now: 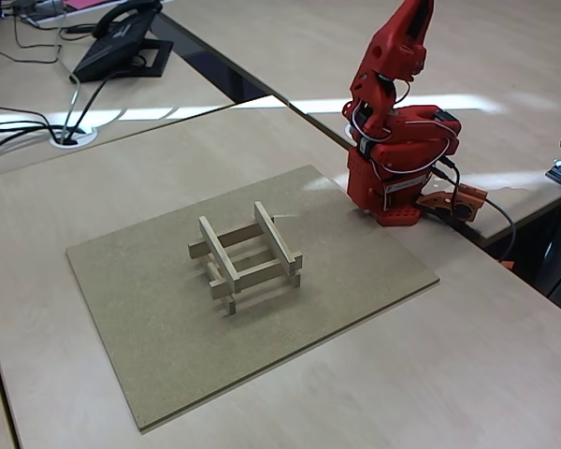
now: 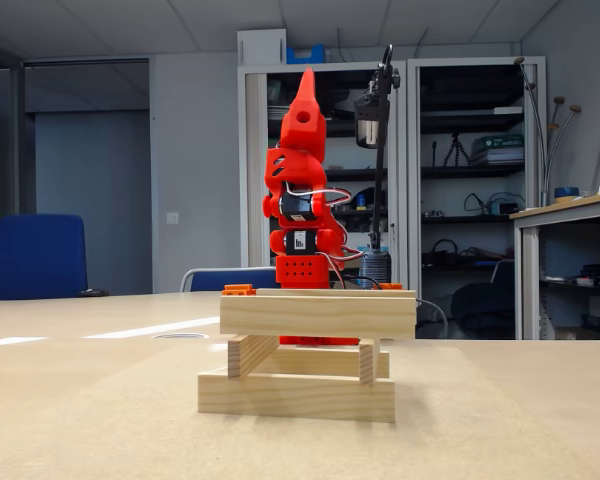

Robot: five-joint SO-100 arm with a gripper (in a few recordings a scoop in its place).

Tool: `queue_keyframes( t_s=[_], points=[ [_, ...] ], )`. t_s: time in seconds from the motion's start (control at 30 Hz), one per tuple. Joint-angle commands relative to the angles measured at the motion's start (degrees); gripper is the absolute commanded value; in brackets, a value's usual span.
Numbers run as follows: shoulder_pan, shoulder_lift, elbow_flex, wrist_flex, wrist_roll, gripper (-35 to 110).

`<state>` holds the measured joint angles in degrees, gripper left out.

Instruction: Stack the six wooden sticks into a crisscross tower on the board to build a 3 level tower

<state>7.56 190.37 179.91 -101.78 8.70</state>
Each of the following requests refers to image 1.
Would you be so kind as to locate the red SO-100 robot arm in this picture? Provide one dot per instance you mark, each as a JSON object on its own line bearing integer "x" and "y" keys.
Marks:
{"x": 402, "y": 149}

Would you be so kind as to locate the small orange plastic piece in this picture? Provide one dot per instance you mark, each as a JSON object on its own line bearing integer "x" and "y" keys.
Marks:
{"x": 507, "y": 264}

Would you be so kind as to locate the wooden stick placed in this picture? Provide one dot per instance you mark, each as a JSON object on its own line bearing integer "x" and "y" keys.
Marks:
{"x": 257, "y": 277}
{"x": 295, "y": 279}
{"x": 231, "y": 305}
{"x": 220, "y": 255}
{"x": 243, "y": 231}
{"x": 273, "y": 236}

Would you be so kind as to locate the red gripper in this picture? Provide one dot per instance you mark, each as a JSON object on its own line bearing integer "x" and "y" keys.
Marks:
{"x": 398, "y": 29}

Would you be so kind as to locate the orange table clamp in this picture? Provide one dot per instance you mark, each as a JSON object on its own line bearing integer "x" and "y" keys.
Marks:
{"x": 453, "y": 203}

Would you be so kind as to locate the pink paper folder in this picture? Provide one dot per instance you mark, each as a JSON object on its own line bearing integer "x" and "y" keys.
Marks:
{"x": 81, "y": 4}

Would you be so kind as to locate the black desk phone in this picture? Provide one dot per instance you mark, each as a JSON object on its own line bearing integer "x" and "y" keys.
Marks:
{"x": 107, "y": 53}

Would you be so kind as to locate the brown fibreboard work board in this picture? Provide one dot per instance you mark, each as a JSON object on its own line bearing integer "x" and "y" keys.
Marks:
{"x": 145, "y": 327}

